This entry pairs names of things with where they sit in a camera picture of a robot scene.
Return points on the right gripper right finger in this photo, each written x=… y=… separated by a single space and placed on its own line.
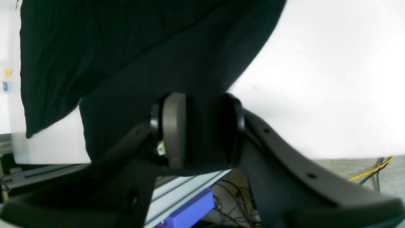
x=291 y=191

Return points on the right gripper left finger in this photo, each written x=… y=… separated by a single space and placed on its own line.
x=114 y=191

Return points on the black T-shirt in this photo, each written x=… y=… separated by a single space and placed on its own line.
x=113 y=59

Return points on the blue purple box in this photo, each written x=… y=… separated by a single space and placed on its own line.
x=191 y=212

